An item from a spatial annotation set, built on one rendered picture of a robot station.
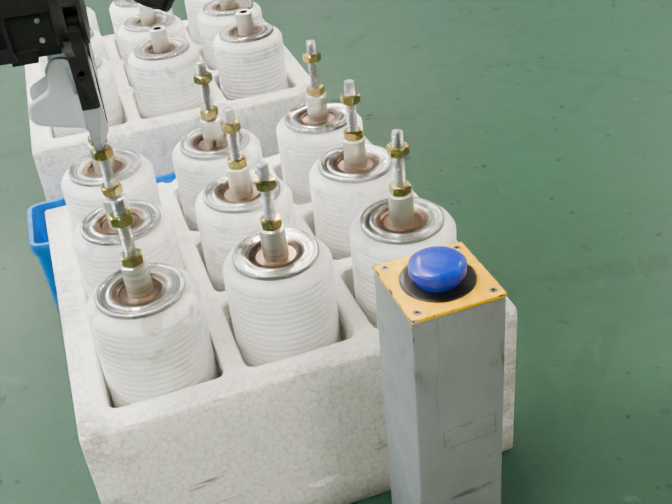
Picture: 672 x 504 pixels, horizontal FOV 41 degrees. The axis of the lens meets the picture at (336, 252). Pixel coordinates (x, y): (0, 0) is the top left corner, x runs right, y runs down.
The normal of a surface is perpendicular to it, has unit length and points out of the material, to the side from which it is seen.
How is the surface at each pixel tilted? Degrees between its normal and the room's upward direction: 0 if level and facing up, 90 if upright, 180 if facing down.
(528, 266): 0
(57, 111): 91
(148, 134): 90
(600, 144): 0
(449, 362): 90
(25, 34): 90
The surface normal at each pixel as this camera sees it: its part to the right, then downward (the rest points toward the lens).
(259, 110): 0.31, 0.52
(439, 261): -0.09, -0.82
